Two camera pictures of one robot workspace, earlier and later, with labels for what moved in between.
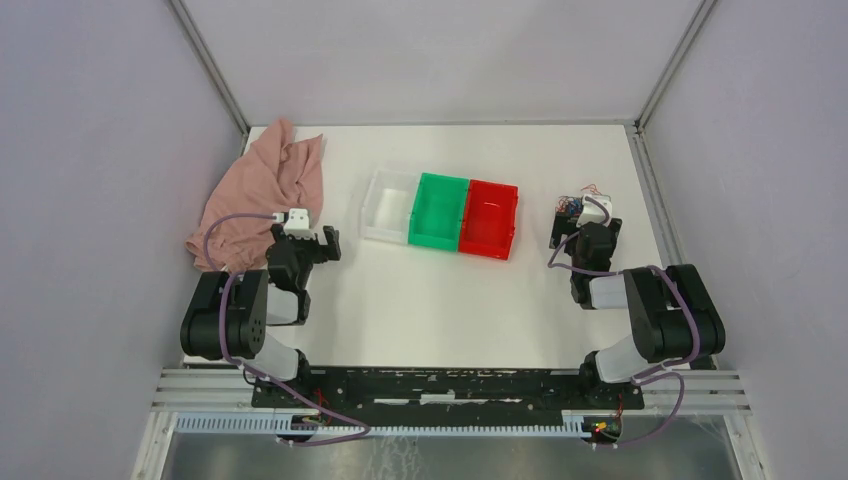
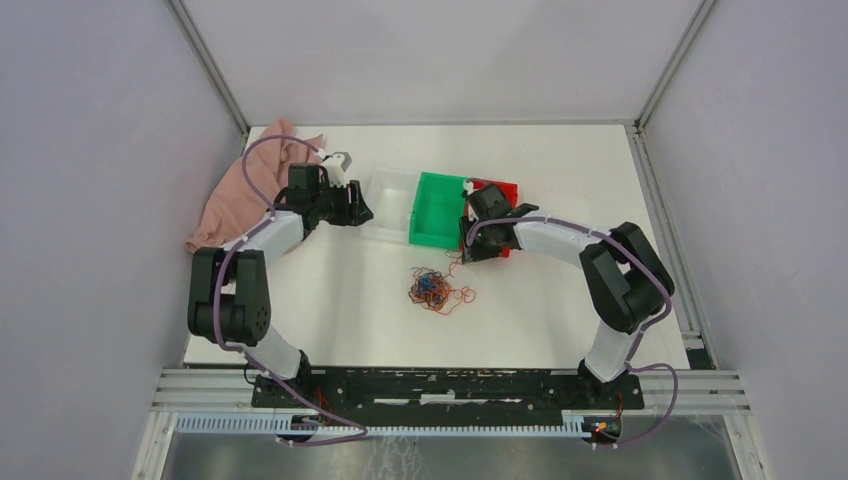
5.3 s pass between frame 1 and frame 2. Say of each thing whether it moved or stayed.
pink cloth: stayed
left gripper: moved
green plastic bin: stayed
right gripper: moved
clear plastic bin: stayed
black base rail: stayed
